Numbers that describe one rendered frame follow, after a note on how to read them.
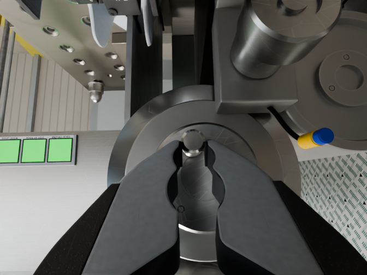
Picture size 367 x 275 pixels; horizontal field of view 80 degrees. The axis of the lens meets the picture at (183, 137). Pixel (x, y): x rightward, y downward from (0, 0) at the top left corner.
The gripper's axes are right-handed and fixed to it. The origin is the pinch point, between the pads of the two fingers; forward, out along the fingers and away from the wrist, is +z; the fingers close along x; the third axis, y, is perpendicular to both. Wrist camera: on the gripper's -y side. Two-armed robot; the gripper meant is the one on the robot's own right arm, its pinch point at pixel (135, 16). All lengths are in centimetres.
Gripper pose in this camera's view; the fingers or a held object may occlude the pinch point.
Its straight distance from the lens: 25.7
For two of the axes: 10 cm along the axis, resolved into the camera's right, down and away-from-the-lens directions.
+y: 0.2, 9.8, -1.8
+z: 0.2, 1.8, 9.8
